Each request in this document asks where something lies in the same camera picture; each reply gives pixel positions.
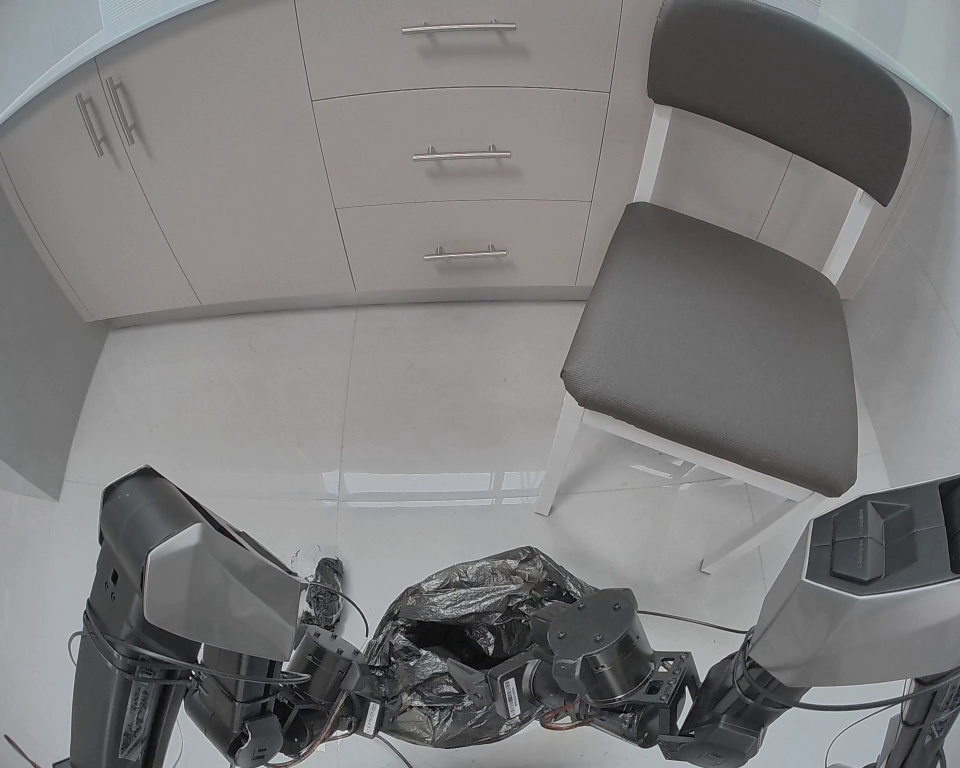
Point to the crumpled black plastic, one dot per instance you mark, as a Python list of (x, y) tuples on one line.
[(330, 574)]

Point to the black plastic bag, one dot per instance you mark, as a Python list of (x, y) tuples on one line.
[(480, 585)]

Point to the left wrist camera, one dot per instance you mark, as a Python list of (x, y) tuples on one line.
[(361, 677)]

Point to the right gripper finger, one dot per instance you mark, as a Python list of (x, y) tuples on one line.
[(472, 682)]

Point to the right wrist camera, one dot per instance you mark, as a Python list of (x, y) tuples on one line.
[(555, 622)]

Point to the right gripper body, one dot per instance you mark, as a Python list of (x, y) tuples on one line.
[(510, 694)]

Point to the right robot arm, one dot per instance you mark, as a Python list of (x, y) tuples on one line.
[(840, 600)]

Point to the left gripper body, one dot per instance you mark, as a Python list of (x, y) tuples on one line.
[(371, 718)]

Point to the beige cabinet with drawers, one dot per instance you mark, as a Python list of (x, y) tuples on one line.
[(225, 187)]

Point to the grey white chair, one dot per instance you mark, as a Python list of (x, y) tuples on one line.
[(712, 337)]

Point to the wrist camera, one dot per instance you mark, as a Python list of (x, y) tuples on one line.
[(361, 677), (555, 622)]

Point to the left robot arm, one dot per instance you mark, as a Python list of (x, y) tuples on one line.
[(210, 577)]

